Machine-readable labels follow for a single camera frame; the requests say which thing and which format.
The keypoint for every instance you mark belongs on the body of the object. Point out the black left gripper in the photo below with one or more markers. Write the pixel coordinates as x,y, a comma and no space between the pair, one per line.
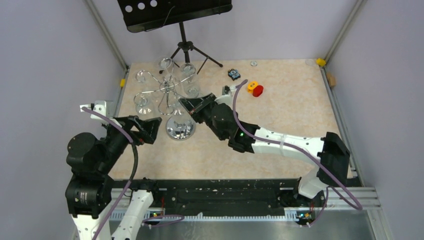
150,125

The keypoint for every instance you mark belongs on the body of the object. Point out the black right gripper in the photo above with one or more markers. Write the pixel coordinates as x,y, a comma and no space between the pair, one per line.
193,106

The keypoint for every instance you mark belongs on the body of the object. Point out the large plain wine glass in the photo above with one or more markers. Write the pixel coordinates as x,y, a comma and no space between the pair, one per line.
143,77

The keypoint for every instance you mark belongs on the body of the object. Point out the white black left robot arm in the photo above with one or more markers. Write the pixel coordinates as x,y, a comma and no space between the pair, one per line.
89,192

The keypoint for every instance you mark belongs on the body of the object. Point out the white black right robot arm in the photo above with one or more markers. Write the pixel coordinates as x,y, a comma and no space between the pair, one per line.
329,155

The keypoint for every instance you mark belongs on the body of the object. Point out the chrome wine glass rack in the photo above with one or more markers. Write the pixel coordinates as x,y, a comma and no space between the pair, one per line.
165,90

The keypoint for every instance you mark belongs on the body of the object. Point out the patterned rear wine glass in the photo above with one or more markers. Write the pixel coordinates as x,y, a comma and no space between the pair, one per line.
190,80

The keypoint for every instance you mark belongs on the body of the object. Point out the plain front-left wine glass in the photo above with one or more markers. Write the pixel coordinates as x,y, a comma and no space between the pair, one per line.
144,105

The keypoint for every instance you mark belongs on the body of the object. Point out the tall rear wine glass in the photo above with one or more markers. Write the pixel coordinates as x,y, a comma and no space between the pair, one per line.
165,65

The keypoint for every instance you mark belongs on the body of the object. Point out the black blue small device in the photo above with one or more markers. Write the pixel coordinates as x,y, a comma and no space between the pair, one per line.
233,74

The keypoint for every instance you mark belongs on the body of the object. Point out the red round toy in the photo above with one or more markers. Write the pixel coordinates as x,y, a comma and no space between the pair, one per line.
257,91

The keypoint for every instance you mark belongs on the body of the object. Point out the black music stand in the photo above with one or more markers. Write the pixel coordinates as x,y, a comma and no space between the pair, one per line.
149,15

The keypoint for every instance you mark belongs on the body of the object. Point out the small wooden block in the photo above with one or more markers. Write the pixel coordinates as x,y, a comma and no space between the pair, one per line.
332,82

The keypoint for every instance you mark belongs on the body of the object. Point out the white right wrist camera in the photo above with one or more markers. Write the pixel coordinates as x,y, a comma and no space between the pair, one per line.
227,95

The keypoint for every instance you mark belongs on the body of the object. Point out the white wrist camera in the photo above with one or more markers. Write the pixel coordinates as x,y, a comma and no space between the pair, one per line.
227,95
102,107

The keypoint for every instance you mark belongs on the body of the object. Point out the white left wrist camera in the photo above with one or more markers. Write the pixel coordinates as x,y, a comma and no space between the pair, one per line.
102,107

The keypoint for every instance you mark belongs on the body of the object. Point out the yellow left edge bracket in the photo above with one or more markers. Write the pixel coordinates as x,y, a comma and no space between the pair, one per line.
122,83

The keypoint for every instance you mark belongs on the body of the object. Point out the yellow ring toy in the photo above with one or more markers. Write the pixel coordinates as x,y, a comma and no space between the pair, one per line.
251,86

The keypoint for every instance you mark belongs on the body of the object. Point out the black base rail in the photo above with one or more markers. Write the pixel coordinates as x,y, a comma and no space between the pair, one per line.
227,198

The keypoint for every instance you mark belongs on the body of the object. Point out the aluminium frame post left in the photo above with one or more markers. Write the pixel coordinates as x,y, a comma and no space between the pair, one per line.
113,47

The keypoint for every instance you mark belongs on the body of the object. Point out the aluminium frame post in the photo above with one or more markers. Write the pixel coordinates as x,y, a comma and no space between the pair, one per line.
113,47
343,31

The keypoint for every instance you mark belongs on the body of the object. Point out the yellow corner bracket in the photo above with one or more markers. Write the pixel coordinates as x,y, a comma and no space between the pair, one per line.
321,62

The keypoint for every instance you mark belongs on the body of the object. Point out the aluminium frame post right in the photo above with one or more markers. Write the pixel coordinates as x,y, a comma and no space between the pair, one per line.
343,31

